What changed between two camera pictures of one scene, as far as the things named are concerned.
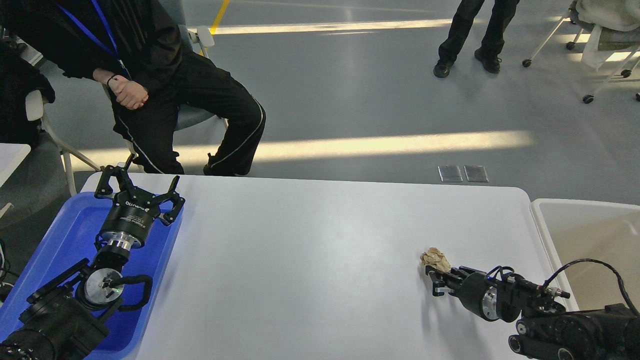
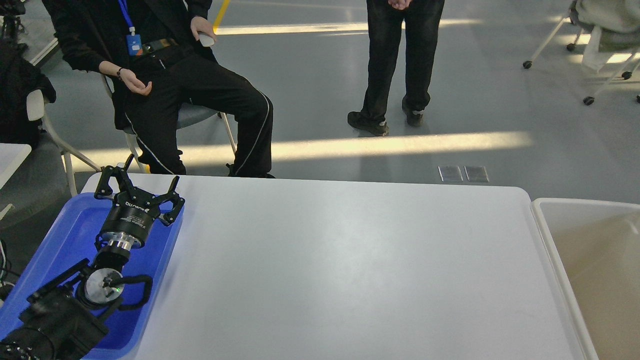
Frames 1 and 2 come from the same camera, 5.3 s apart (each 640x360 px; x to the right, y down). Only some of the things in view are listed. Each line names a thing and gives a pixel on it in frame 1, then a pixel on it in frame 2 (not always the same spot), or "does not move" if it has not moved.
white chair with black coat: x=24 y=90 does not move
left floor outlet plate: x=450 y=173 does not move
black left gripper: x=132 y=211 does not move
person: x=466 y=13 to x=385 y=19
